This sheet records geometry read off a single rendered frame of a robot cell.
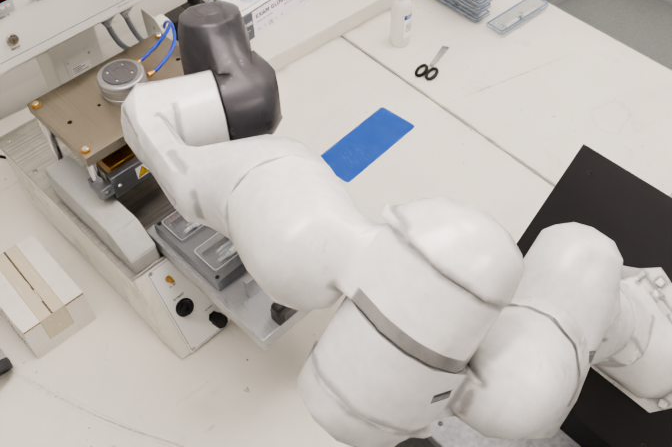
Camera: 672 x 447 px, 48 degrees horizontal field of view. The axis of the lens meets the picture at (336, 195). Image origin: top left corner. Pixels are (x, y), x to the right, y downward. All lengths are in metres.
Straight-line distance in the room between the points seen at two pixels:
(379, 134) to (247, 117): 0.86
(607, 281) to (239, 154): 0.42
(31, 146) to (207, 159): 0.88
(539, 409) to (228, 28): 0.53
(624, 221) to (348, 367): 0.72
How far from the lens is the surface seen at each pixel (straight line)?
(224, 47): 0.88
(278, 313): 1.11
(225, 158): 0.68
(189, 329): 1.36
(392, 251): 0.56
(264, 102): 0.85
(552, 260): 0.85
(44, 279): 1.44
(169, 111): 0.84
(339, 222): 0.58
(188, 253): 1.20
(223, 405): 1.33
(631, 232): 1.22
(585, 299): 0.85
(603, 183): 1.24
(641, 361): 1.13
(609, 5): 3.51
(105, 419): 1.37
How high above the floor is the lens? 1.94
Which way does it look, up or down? 50 degrees down
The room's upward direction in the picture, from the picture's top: 2 degrees counter-clockwise
